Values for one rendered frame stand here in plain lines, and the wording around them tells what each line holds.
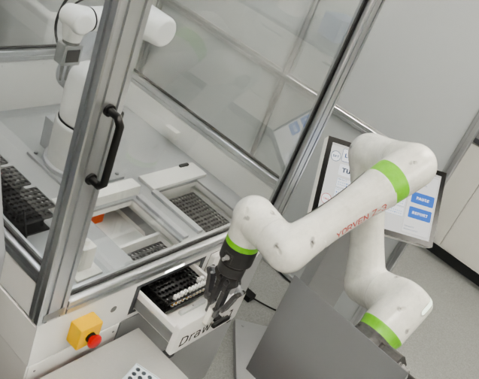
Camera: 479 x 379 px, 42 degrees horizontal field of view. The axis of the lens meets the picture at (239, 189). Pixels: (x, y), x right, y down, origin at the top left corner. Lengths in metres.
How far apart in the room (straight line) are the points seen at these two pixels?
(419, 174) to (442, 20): 1.44
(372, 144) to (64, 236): 0.86
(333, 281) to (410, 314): 0.96
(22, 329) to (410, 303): 1.02
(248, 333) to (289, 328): 1.38
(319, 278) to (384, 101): 0.95
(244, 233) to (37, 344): 0.57
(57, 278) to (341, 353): 0.74
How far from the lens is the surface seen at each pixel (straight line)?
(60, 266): 1.45
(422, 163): 1.63
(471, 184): 4.36
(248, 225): 1.49
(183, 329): 1.71
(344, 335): 1.64
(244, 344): 3.06
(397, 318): 1.76
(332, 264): 2.64
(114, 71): 1.19
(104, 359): 1.78
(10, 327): 1.67
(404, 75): 3.04
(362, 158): 1.75
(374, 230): 1.83
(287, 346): 1.77
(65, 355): 1.76
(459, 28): 2.94
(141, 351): 1.83
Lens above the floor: 2.08
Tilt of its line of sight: 30 degrees down
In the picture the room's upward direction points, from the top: 23 degrees clockwise
